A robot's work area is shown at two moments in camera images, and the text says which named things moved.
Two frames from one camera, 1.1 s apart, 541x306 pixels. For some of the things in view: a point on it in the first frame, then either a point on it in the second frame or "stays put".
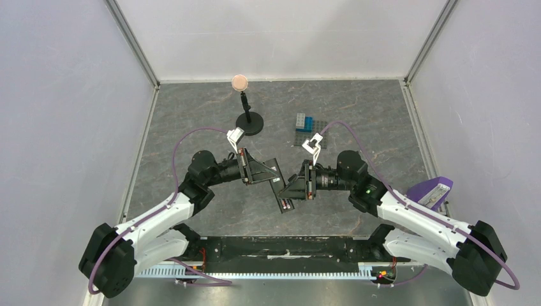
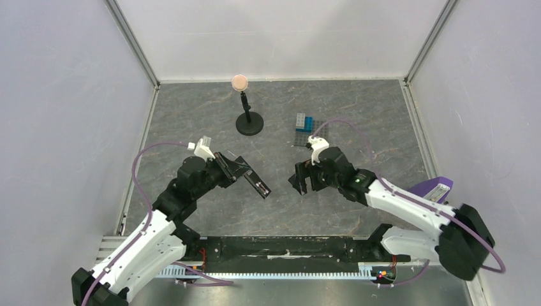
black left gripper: [254, 171] -> [231, 169]
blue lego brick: [308, 127] stays put
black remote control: [277, 184] -> [260, 187]
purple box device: [430, 192] stays put
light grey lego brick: [300, 120] stays put
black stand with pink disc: [251, 122] stays put
